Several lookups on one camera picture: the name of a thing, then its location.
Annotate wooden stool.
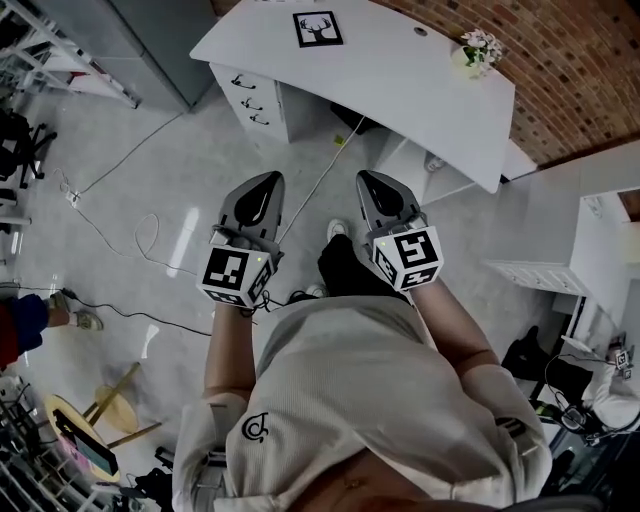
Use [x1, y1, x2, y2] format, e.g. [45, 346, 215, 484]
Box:
[81, 361, 164, 450]

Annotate thin black cable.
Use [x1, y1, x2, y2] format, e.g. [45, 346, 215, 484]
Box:
[0, 283, 215, 337]

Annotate long white cable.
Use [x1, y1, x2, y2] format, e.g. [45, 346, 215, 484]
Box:
[51, 110, 201, 277]

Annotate black office chair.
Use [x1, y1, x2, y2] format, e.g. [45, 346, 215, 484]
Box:
[0, 108, 59, 190]

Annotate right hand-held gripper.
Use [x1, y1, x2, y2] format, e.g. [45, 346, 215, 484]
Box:
[355, 169, 446, 293]

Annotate person's black trousers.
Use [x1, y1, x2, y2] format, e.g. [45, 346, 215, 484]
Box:
[317, 233, 409, 303]

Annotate black tablet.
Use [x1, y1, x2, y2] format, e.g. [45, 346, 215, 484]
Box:
[51, 408, 120, 476]

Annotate round yellow side table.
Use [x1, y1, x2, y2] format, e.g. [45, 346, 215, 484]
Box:
[43, 393, 122, 484]

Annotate person's white shirt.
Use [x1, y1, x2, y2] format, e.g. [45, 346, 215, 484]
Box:
[171, 294, 554, 512]

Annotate grey metal cabinet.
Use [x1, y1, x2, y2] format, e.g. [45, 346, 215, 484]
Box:
[74, 0, 221, 112]

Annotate person's left forearm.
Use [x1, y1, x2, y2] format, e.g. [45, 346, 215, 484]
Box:
[201, 298, 267, 402]

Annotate black bag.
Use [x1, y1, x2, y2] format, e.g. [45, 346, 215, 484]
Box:
[501, 325, 547, 384]

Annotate white shelving rack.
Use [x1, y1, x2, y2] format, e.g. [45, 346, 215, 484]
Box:
[0, 0, 141, 110]

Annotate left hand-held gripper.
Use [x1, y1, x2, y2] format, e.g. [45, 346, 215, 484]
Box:
[197, 170, 289, 309]

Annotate person's right forearm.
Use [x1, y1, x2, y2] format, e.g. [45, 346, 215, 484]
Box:
[408, 276, 501, 377]

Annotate white flower pot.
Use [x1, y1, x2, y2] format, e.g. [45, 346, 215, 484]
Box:
[450, 28, 504, 80]

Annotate white desk power cable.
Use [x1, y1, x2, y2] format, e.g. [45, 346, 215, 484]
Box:
[285, 115, 370, 237]

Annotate black deer picture frame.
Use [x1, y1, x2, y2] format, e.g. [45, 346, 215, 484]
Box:
[292, 10, 345, 49]

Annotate white low cabinet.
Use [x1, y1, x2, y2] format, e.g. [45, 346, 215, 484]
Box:
[480, 188, 640, 321]

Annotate white desk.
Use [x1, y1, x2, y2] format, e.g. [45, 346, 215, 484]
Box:
[188, 0, 517, 195]

